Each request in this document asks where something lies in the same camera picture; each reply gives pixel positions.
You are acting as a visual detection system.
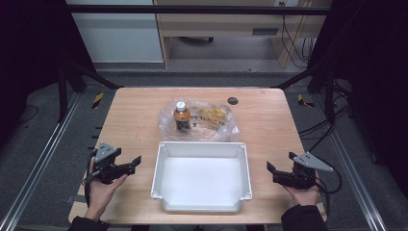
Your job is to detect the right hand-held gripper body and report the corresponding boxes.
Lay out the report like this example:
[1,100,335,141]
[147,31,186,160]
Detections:
[272,151,335,191]

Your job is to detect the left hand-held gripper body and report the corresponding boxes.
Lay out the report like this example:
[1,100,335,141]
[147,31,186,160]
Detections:
[84,141,130,186]

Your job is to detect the person's right hand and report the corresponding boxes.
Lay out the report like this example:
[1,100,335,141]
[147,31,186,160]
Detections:
[281,170,321,207]

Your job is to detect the person's left hand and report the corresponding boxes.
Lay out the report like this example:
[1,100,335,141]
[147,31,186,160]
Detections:
[84,158,129,222]

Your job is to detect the yellow black tape strip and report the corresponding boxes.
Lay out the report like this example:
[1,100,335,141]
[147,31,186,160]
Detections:
[91,91,106,111]
[296,93,316,109]

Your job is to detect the orange drink bottle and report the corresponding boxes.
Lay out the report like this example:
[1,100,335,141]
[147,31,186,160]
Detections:
[172,101,192,132]

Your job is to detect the clear plastic bag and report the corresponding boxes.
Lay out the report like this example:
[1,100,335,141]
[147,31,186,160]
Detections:
[156,97,241,143]

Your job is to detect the white plastic bin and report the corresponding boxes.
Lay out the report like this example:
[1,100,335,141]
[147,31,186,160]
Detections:
[150,141,254,214]

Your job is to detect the yellow snack packet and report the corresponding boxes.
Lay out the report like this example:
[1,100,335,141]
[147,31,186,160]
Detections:
[198,107,227,125]

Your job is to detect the black curtain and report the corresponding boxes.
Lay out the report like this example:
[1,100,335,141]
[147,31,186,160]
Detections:
[0,0,97,143]
[307,0,408,198]

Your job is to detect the white cabinet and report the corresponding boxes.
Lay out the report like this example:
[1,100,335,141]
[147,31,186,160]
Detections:
[64,0,165,64]

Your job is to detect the light wooden desk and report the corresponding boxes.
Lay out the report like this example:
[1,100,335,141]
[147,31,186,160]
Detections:
[153,0,333,69]

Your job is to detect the left hand-held gripper cable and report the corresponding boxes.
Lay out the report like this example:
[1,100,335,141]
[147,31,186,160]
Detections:
[82,149,98,208]

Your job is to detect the hand-held gripper cable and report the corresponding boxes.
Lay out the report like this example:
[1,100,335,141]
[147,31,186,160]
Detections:
[82,149,98,208]
[314,159,344,224]

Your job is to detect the right hand-held gripper cable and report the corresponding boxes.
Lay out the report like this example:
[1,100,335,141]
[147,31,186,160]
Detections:
[314,159,344,224]

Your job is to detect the black floor cables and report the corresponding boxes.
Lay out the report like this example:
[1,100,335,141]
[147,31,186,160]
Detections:
[297,78,353,153]

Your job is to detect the aluminium rail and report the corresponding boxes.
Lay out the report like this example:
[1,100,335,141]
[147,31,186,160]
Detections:
[311,93,389,231]
[0,91,82,231]

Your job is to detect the black frame stand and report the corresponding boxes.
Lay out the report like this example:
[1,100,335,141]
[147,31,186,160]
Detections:
[57,60,125,123]
[271,56,339,125]

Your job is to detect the thin black floor cable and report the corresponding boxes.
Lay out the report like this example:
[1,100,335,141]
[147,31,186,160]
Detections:
[16,103,40,125]

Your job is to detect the black hanging cables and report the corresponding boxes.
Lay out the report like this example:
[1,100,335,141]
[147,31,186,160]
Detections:
[280,13,318,69]

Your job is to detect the black horizontal frame bar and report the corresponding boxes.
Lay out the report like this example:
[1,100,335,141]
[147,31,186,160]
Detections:
[41,4,332,16]

